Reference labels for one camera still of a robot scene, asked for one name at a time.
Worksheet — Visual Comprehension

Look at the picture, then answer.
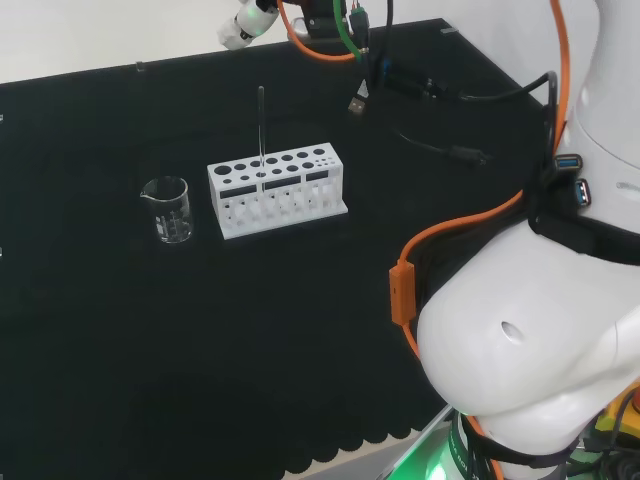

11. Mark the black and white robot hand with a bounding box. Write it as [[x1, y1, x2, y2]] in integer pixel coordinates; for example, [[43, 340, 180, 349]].
[[216, 0, 282, 51]]

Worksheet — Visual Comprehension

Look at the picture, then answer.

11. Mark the clear glass rod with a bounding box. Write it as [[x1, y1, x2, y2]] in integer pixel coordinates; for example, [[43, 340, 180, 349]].
[[256, 85, 267, 196]]

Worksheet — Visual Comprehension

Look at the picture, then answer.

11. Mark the white test tube rack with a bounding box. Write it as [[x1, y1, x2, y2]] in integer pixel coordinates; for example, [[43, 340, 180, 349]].
[[206, 142, 350, 240]]

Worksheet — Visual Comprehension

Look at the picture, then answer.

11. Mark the small clear glass beaker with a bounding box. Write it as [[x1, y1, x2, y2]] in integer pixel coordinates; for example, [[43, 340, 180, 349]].
[[139, 175, 194, 245]]

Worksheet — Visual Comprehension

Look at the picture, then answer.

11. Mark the black bench cloth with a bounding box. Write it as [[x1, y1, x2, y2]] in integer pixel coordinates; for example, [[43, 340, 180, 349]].
[[0, 18, 564, 480]]

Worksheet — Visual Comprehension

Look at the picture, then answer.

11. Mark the yellow stop button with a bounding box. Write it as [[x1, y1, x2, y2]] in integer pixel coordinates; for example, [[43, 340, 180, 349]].
[[594, 384, 640, 436]]

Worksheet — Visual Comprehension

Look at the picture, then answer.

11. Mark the black cable with silver plug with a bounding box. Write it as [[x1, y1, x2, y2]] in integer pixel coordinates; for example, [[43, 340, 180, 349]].
[[347, 0, 396, 119]]

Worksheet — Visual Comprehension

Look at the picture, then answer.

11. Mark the thick black cable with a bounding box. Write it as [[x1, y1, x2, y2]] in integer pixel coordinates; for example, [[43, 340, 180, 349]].
[[379, 69, 560, 166]]

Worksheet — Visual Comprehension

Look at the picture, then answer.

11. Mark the orange cable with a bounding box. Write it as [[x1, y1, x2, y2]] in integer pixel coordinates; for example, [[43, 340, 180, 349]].
[[276, 0, 572, 480]]

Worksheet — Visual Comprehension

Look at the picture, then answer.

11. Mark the metal base plate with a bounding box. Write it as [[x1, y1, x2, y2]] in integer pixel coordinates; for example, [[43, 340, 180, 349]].
[[384, 403, 456, 480]]

